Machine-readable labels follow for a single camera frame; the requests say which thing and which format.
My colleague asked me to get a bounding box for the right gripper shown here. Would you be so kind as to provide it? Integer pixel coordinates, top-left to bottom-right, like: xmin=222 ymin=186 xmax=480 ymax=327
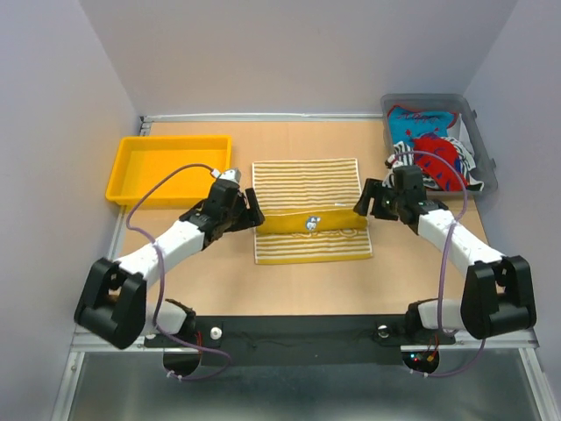
xmin=351 ymin=178 xmax=404 ymax=220

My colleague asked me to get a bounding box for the yellow striped towel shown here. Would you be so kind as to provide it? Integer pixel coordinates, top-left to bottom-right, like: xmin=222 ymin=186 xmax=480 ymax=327
xmin=252 ymin=158 xmax=373 ymax=265

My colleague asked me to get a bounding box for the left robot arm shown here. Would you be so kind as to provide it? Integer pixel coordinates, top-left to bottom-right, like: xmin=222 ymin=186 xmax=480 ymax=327
xmin=74 ymin=179 xmax=265 ymax=349

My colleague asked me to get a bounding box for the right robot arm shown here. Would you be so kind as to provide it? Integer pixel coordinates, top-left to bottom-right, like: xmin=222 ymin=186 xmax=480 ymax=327
xmin=354 ymin=166 xmax=537 ymax=342

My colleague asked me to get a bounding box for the black white striped towel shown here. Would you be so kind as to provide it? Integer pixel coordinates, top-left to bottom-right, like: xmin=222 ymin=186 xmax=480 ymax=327
xmin=388 ymin=137 xmax=484 ymax=192

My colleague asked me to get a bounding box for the turquoise red patterned towel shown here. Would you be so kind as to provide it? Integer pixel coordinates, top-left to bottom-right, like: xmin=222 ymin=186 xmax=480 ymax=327
xmin=387 ymin=105 xmax=458 ymax=146

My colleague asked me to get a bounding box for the red blue patterned towel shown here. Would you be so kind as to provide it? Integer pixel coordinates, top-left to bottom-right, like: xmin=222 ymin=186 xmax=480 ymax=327
xmin=413 ymin=135 xmax=468 ymax=191

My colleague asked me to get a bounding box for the grey plastic bin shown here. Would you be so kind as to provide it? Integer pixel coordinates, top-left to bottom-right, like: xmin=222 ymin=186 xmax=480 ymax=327
xmin=380 ymin=93 xmax=498 ymax=197

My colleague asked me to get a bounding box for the yellow plastic tray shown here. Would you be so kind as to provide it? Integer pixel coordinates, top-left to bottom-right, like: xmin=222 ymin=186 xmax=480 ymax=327
xmin=105 ymin=135 xmax=231 ymax=210

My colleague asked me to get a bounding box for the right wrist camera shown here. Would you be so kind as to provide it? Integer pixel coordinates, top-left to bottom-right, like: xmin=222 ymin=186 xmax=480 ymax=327
xmin=382 ymin=159 xmax=401 ymax=188

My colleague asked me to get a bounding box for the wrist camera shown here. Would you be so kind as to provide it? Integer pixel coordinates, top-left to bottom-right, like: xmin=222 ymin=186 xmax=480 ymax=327
xmin=210 ymin=168 xmax=242 ymax=185
xmin=382 ymin=159 xmax=401 ymax=188

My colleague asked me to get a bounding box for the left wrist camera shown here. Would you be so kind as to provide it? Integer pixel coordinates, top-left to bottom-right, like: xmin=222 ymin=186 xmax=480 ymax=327
xmin=210 ymin=168 xmax=242 ymax=185

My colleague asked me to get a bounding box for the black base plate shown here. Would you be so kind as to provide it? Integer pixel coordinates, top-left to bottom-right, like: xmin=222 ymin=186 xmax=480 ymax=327
xmin=144 ymin=314 xmax=457 ymax=366

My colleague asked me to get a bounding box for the aluminium frame rail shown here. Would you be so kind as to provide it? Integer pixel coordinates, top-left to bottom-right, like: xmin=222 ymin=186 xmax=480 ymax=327
xmin=69 ymin=311 xmax=540 ymax=353

